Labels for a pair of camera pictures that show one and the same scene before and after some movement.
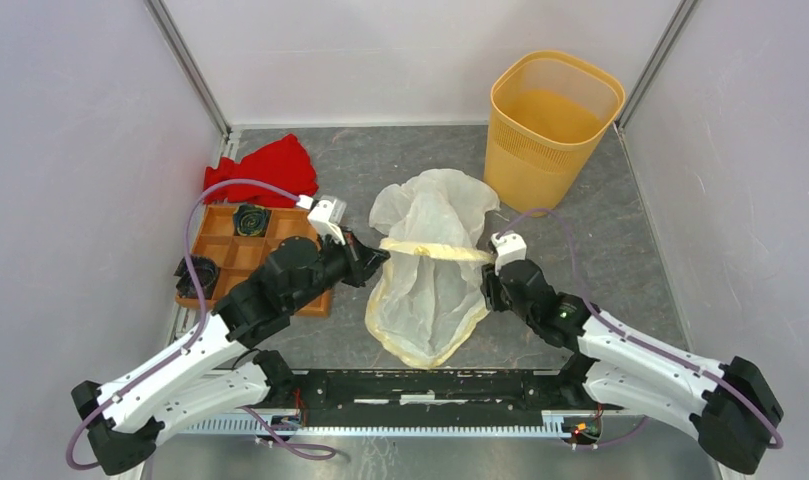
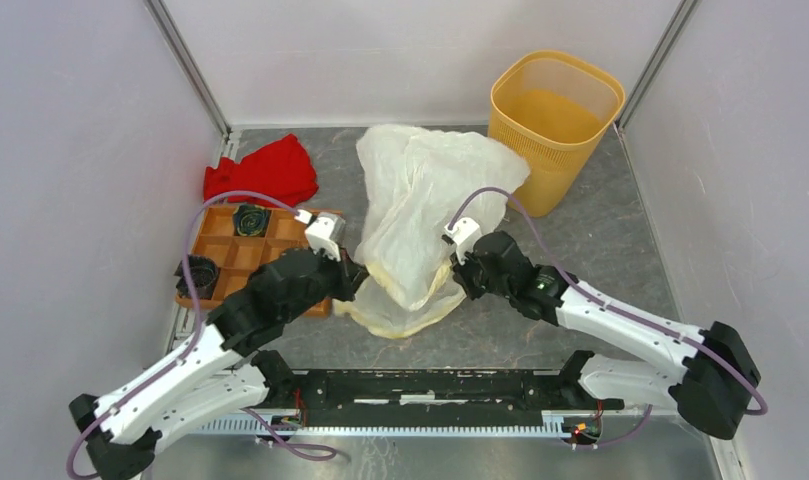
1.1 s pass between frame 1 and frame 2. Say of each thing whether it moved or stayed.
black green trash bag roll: stayed
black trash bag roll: stayed
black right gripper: moved
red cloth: stayed
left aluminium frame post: stayed
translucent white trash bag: moved
